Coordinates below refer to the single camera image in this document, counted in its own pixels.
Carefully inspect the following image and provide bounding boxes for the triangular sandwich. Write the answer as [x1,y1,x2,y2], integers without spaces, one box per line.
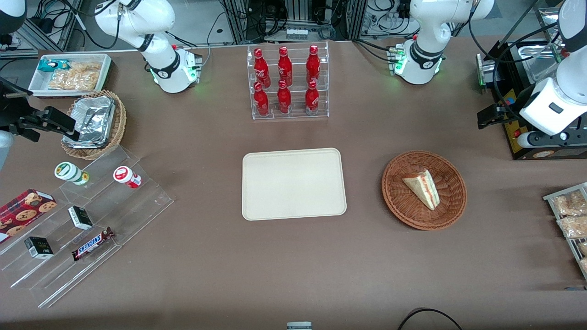
[402,170,441,211]

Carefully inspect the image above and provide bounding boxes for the light tan wicker basket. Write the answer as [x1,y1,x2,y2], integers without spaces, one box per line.
[61,89,127,160]

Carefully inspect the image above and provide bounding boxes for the brown round wicker basket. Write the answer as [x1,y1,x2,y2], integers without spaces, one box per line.
[382,150,468,231]

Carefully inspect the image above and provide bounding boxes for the tray of packaged snacks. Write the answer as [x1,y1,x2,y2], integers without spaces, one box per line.
[543,182,587,281]

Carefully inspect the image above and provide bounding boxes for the beige plastic tray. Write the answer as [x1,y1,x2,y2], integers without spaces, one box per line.
[242,148,348,221]

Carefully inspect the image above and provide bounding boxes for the silver foil container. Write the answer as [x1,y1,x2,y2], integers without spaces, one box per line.
[62,95,116,149]

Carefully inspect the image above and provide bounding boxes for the black glass display warmer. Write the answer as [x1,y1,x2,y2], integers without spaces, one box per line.
[476,38,587,161]

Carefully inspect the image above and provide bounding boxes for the white rectangular bin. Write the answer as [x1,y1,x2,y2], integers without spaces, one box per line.
[28,53,113,98]

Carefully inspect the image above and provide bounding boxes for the clear bag of chips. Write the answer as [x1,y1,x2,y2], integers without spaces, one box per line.
[48,61,102,92]

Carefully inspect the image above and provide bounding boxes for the green lid white cup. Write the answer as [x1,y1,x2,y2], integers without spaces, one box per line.
[54,161,90,187]

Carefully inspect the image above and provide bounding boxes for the teal snack packet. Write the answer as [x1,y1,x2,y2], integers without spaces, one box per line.
[37,59,70,73]

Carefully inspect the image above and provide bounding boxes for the red cookie box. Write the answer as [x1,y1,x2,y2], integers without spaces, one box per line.
[0,188,58,244]

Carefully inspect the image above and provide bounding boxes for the red lid white cup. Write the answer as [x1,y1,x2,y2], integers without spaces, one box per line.
[113,165,142,189]

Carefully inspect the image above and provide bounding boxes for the small black box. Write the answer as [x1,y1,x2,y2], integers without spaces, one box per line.
[24,236,55,260]
[67,206,94,231]

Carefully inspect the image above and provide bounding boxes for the clear acrylic stepped shelf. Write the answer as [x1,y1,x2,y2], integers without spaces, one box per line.
[0,145,174,309]

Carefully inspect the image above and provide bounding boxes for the Snickers chocolate bar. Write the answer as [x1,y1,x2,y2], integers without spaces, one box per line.
[71,226,116,262]

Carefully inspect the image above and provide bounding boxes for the red soda bottle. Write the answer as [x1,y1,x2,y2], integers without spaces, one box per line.
[277,79,292,115]
[254,82,270,117]
[254,48,271,88]
[277,46,293,88]
[305,80,320,116]
[306,44,321,85]

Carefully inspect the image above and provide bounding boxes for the clear acrylic bottle rack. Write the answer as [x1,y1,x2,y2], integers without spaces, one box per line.
[247,41,330,121]

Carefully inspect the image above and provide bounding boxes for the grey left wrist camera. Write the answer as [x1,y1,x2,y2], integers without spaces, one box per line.
[518,129,587,149]

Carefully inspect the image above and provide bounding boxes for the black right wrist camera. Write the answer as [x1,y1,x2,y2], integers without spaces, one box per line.
[0,77,34,127]

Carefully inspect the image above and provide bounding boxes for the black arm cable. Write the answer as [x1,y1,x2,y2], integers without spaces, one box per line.
[467,0,571,117]

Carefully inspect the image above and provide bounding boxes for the black floor cable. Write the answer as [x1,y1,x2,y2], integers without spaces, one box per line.
[397,308,464,330]

